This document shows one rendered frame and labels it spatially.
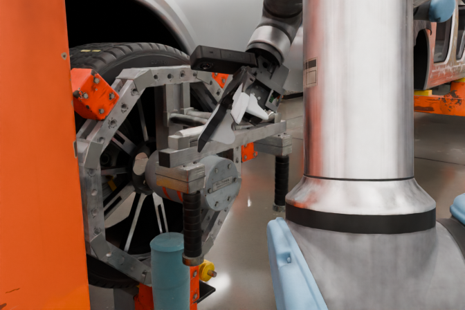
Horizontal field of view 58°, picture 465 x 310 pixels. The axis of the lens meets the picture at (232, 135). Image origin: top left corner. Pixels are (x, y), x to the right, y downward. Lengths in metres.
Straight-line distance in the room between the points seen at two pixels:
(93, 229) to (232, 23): 0.92
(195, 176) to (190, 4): 0.73
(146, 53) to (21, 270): 0.69
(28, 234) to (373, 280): 0.36
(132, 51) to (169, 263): 0.51
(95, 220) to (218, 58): 0.45
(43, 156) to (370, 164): 0.34
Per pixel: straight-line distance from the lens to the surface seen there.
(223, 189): 1.00
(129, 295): 1.34
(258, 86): 0.72
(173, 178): 0.81
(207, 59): 0.70
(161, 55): 1.12
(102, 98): 0.91
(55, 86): 0.50
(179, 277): 0.99
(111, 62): 1.02
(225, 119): 0.74
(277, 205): 1.11
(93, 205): 0.94
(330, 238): 0.31
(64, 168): 0.52
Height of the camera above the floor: 1.18
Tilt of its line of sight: 12 degrees down
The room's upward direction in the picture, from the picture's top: straight up
